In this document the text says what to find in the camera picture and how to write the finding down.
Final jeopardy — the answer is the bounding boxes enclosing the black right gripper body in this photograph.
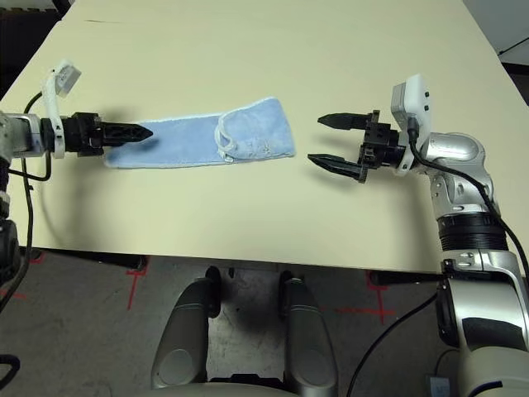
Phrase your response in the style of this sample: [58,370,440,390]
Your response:
[357,110,404,184]

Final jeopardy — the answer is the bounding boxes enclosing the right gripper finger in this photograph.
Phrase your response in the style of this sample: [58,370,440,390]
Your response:
[307,154,367,182]
[317,112,371,131]

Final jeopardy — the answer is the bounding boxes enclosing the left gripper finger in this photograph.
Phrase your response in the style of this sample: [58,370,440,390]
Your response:
[102,122,155,136]
[102,132,155,147]

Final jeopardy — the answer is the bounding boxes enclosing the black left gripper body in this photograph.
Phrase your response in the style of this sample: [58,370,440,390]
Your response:
[61,111,107,158]

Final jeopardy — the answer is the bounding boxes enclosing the light blue terry towel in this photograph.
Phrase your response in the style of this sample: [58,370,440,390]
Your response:
[104,95,297,170]

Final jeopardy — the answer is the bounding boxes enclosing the black foam puzzle mat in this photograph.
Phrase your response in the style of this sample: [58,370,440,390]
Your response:
[0,0,63,98]

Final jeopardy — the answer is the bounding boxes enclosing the black table foot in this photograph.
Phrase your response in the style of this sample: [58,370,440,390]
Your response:
[80,251,150,270]

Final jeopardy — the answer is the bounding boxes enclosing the red floor tape mark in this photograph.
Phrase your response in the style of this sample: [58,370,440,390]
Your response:
[123,267,148,311]
[335,270,396,324]

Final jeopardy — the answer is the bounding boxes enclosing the black floor mat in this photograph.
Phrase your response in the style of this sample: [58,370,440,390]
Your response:
[502,61,529,107]

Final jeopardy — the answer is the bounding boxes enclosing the grey robot right leg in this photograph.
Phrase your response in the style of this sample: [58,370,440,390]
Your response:
[279,268,338,397]

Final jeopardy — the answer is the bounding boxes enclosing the grey floor box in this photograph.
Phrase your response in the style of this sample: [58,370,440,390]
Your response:
[427,374,452,397]

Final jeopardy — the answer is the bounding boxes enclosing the pale grey robot waist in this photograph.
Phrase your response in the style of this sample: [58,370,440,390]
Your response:
[144,382,290,397]

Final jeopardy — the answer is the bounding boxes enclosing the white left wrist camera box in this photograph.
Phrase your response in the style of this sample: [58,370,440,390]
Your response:
[41,59,83,160]

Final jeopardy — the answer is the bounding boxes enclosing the thin floor box cable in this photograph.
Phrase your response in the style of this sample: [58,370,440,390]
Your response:
[432,348,458,378]

